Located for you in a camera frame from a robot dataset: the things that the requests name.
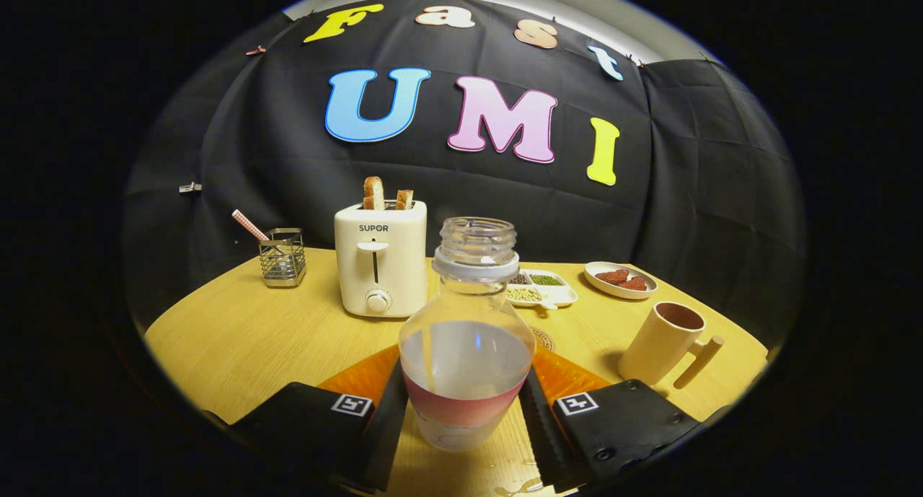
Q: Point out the wooden table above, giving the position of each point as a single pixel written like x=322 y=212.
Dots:
x=252 y=338

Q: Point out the beige cup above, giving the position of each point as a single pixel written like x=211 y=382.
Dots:
x=656 y=345

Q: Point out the round wooden coaster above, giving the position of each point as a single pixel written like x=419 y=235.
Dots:
x=544 y=338

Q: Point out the pink striped straw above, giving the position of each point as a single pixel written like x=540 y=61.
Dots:
x=249 y=225

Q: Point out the white divided bean dish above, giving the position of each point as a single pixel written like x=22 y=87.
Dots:
x=561 y=293

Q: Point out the black backdrop cloth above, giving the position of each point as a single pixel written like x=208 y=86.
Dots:
x=288 y=172

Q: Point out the red sausage piece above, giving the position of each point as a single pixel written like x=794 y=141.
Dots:
x=613 y=275
x=633 y=284

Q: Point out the white toaster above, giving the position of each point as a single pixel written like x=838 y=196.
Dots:
x=404 y=266

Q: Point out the clear plastic juice bottle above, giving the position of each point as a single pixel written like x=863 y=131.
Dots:
x=465 y=360

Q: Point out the toasted bread slice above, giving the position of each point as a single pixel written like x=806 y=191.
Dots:
x=404 y=200
x=373 y=194

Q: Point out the silver clip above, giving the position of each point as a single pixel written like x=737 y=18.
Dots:
x=190 y=187

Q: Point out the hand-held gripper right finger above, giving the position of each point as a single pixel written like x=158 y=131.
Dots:
x=541 y=432

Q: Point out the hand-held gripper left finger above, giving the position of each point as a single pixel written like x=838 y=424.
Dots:
x=386 y=439

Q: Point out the white oval plate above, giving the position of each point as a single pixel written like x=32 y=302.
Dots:
x=602 y=286

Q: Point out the pink clip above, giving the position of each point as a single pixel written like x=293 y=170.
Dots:
x=255 y=50

